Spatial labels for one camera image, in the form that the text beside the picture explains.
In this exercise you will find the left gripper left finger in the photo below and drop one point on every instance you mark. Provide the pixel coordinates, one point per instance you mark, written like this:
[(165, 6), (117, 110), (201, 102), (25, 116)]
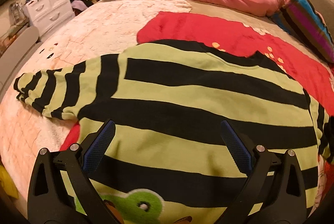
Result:
[(48, 200)]

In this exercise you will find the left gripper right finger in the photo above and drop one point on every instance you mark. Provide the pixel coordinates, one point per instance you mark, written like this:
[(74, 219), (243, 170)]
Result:
[(274, 190)]

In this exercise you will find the green black striped frog sweater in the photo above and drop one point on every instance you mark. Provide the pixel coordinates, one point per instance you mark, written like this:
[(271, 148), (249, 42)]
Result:
[(168, 99)]

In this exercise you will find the grey low bench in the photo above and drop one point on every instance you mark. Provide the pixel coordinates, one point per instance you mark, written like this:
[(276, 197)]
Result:
[(16, 55)]

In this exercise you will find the red floral blanket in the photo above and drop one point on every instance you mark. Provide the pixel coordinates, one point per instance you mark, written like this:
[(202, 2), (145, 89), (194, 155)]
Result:
[(237, 39)]

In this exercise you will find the peach bear blanket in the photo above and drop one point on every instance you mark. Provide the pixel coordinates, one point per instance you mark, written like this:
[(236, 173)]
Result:
[(106, 27)]

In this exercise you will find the striped colourful pillow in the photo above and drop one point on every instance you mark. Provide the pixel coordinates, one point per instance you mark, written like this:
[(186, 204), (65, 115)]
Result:
[(300, 19)]

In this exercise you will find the white drawer cabinet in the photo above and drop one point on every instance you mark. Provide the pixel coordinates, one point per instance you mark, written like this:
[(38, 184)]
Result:
[(48, 15)]

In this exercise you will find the grey quilted headboard cushion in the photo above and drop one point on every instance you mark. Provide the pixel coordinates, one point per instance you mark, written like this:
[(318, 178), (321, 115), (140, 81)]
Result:
[(326, 9)]

